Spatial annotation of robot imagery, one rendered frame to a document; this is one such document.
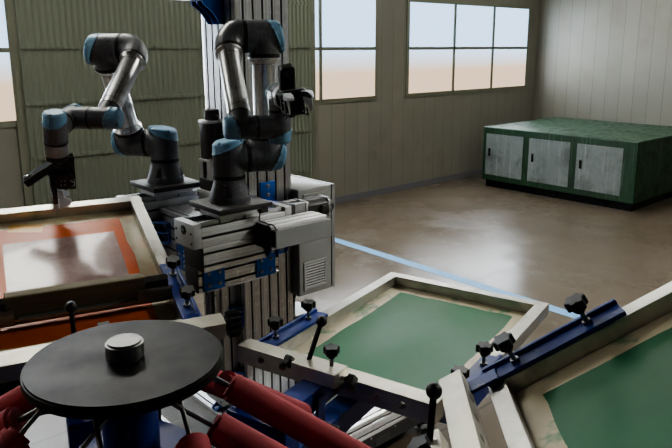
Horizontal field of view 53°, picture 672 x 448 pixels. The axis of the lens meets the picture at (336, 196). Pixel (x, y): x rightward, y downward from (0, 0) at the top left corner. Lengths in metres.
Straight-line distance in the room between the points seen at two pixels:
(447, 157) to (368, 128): 1.60
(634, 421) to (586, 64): 9.38
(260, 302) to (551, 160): 6.11
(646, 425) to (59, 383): 0.90
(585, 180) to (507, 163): 1.08
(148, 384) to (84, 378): 0.10
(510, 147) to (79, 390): 7.99
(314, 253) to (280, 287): 0.20
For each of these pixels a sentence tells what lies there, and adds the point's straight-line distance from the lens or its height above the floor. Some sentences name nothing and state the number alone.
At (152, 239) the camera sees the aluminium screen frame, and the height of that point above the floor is 1.19.
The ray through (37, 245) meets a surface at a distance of 2.35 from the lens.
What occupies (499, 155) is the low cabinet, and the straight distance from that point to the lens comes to 8.89.
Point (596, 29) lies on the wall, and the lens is 10.39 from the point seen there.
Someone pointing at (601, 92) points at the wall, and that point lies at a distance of 10.34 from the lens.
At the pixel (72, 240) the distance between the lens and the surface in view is 2.36.
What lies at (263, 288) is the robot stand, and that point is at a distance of 2.82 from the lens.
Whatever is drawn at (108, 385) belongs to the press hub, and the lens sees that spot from 1.08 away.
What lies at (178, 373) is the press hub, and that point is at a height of 1.32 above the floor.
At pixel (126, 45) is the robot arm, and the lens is 2.63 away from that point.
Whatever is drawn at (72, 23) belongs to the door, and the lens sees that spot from 6.12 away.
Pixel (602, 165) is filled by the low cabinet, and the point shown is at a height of 0.49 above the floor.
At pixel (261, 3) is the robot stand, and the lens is 2.68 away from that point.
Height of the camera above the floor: 1.81
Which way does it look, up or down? 13 degrees down
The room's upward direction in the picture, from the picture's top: straight up
